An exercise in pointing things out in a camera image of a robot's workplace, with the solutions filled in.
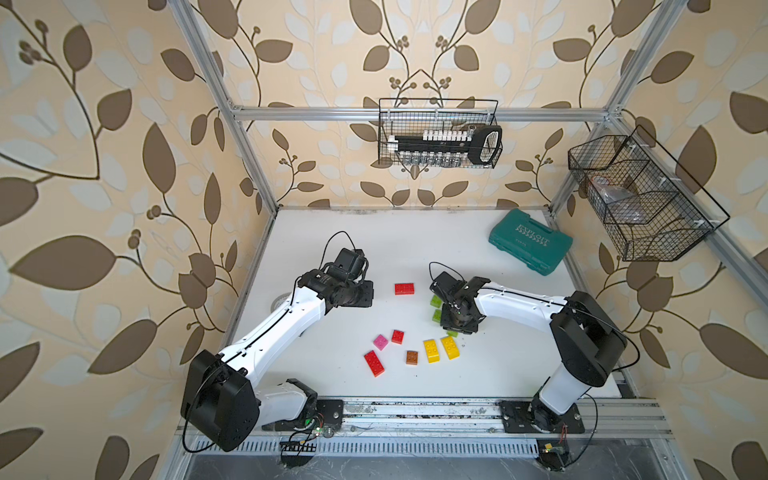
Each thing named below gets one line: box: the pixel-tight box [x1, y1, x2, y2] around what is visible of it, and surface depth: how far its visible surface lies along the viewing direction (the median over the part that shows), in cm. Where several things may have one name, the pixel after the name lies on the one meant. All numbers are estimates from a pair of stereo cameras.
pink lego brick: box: [373, 334, 389, 351], surface depth 88 cm
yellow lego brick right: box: [440, 336, 461, 360], surface depth 87 cm
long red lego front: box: [364, 350, 385, 378], surface depth 84 cm
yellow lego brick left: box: [423, 339, 441, 364], surface depth 86 cm
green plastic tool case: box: [488, 208, 573, 276], surface depth 107 cm
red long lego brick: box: [394, 283, 415, 295], surface depth 98 cm
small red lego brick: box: [391, 329, 405, 345], surface depth 88 cm
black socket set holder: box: [387, 125, 502, 167], surface depth 86 cm
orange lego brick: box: [406, 350, 418, 365], surface depth 84 cm
